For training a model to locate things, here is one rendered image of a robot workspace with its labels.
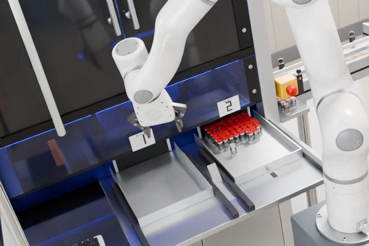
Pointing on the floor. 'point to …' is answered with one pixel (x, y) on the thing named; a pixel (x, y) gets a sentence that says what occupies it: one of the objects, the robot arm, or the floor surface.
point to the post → (266, 85)
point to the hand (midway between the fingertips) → (163, 129)
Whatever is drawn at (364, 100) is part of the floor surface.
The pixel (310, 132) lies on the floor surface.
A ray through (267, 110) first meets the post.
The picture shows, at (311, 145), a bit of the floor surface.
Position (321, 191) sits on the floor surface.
